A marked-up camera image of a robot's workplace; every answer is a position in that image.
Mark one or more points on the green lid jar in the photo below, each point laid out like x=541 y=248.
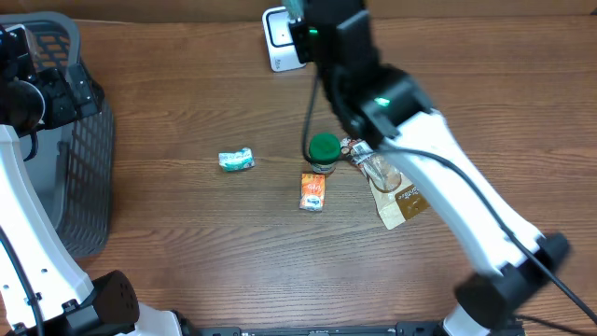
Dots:
x=324 y=151

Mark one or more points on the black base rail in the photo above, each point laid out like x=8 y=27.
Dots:
x=429 y=328

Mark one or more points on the beige brown snack bag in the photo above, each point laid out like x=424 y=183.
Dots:
x=397 y=199

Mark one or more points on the white barcode scanner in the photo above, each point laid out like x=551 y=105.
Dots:
x=279 y=42

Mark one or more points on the orange snack packet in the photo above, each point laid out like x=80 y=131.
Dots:
x=313 y=191

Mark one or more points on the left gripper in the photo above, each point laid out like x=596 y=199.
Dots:
x=60 y=83

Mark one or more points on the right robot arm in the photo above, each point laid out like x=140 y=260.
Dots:
x=385 y=107

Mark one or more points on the teal tissue pack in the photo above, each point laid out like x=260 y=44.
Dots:
x=295 y=8

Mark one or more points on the small teal wipes pack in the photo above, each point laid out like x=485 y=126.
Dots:
x=236 y=161

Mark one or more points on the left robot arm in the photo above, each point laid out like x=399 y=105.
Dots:
x=44 y=290

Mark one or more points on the grey plastic mesh basket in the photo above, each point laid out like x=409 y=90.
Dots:
x=70 y=167

